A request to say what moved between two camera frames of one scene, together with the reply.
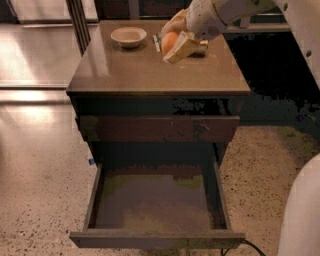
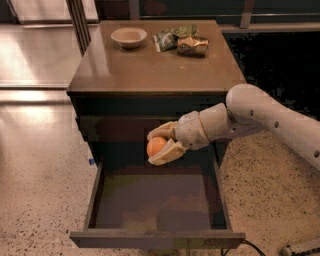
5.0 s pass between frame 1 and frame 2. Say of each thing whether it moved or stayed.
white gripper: moved
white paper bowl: stayed
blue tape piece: stayed
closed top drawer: stayed
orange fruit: moved
